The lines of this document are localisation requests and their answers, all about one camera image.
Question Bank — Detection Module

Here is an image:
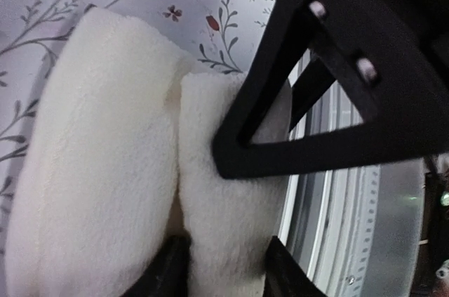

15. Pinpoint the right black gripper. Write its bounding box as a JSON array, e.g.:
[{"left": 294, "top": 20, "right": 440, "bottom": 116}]
[{"left": 280, "top": 0, "right": 449, "bottom": 157}]

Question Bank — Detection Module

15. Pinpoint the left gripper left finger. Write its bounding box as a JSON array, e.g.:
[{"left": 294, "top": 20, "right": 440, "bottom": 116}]
[{"left": 124, "top": 236, "right": 190, "bottom": 297}]

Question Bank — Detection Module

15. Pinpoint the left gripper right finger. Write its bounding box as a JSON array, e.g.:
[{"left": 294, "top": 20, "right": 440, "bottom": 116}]
[{"left": 262, "top": 236, "right": 326, "bottom": 297}]

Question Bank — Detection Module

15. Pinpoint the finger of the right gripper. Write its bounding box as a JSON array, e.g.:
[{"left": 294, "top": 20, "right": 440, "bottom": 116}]
[
  {"left": 213, "top": 0, "right": 316, "bottom": 146},
  {"left": 212, "top": 122, "right": 448, "bottom": 179}
]

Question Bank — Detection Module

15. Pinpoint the cream towel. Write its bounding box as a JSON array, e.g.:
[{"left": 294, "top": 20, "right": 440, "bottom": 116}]
[{"left": 4, "top": 8, "right": 287, "bottom": 296}]

